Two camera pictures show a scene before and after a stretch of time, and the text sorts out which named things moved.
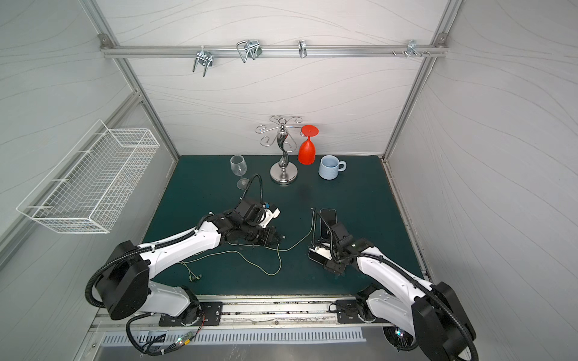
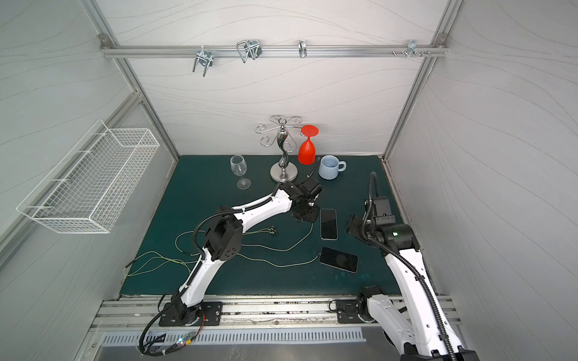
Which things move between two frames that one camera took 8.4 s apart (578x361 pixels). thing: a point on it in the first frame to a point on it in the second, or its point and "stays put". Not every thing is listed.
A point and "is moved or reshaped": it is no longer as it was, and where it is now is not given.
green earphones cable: [193, 277] is moved or reshaped
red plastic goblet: [307, 151] stays put
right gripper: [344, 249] to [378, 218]
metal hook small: [302, 49] stays put
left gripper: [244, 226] to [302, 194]
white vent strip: [241, 336] stays put
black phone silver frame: [330, 216] stays put
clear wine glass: [239, 167] stays put
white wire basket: [87, 192] stays put
